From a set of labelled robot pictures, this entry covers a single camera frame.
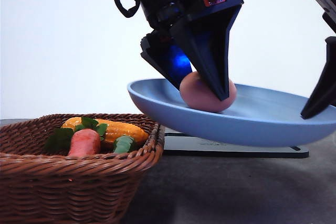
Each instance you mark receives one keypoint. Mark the brown wicker basket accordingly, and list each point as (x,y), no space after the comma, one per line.
(38,186)

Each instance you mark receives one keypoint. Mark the orange toy carrot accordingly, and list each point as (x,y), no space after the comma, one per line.
(82,141)

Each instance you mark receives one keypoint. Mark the green toy cucumber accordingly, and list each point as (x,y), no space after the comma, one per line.
(123,144)

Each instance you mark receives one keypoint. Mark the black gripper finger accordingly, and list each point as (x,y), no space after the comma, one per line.
(163,54)
(324,95)
(207,38)

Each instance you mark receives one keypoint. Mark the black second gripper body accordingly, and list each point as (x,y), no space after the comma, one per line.
(329,14)

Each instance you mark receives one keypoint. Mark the black serving tray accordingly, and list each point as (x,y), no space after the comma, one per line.
(179,144)

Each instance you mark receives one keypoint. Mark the brown egg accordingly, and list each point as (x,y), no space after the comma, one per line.
(199,96)

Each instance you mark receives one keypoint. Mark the yellow toy corn cob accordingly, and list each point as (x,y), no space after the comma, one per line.
(114,129)

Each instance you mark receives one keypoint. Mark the blue plate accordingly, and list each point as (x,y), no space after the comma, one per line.
(260,116)

